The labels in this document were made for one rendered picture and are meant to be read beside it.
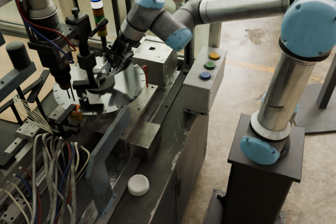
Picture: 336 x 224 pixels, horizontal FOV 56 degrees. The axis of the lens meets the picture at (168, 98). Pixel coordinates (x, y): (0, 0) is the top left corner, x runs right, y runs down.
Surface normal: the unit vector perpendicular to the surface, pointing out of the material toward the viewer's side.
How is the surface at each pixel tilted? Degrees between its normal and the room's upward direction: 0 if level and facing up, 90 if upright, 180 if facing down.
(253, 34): 3
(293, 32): 82
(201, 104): 90
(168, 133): 0
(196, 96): 90
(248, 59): 0
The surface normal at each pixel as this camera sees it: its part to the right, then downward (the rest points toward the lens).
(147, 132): -0.03, -0.74
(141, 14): -0.42, 0.47
